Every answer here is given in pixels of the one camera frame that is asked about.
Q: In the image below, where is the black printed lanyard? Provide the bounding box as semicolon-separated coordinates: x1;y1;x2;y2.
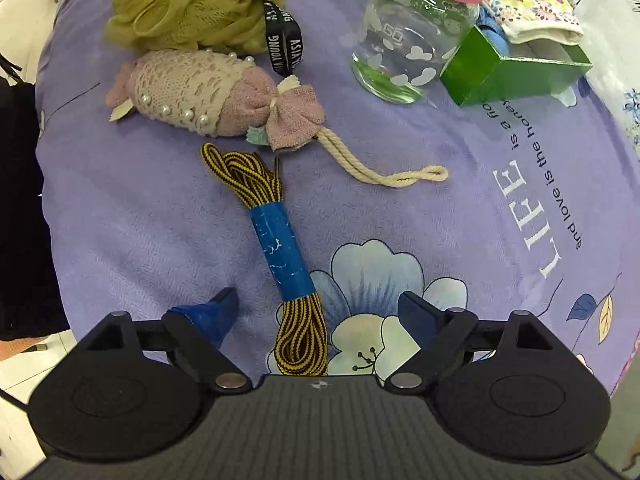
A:
262;0;306;79

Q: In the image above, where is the purple floral tablecloth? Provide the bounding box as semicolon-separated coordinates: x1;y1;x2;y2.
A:
35;0;640;397

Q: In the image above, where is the green cardboard box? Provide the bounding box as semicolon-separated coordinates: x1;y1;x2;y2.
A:
345;0;594;109

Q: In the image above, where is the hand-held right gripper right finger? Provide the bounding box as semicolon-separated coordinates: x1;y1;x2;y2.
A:
386;290;567;394

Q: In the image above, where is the blue sponge cloth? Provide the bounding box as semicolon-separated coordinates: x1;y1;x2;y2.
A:
475;7;511;57

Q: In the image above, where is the dark cloth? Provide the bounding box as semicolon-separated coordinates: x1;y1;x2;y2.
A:
0;55;72;342

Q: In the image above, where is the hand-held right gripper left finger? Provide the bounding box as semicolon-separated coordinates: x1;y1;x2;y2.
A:
75;287;251;394

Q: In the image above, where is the yellow black shoelace bundle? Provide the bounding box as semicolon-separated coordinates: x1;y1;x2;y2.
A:
201;142;331;377

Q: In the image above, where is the floral print cloth pouch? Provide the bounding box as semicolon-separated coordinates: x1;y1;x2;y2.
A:
479;0;585;45

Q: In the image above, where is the white floral bedding bag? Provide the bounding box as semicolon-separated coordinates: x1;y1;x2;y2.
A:
574;0;640;162

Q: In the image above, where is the glass jar with pink lid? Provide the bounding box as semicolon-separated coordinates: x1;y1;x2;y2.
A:
351;0;496;105

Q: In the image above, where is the olive green bath loofah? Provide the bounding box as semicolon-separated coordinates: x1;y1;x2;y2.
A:
102;0;289;57

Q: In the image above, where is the pink lace sachet with bow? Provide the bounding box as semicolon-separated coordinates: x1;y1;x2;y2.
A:
105;50;449;189

